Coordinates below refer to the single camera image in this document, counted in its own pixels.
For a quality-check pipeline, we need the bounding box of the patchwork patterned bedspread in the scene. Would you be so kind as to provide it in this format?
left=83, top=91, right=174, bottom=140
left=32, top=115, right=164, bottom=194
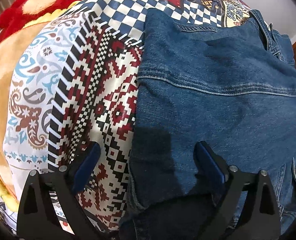
left=3, top=0, right=249, bottom=233

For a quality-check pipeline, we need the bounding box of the red yellow plush toy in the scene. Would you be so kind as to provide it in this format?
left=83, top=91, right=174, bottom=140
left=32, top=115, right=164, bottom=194
left=0, top=0, right=81, bottom=40

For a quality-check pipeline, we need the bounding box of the yellow orange fleece blanket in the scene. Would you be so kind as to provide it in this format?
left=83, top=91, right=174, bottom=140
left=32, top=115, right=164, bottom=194
left=0, top=9, right=65, bottom=211

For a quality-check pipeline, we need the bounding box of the blue denim jacket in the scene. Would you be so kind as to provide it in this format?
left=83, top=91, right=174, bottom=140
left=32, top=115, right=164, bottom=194
left=119, top=9, right=296, bottom=239

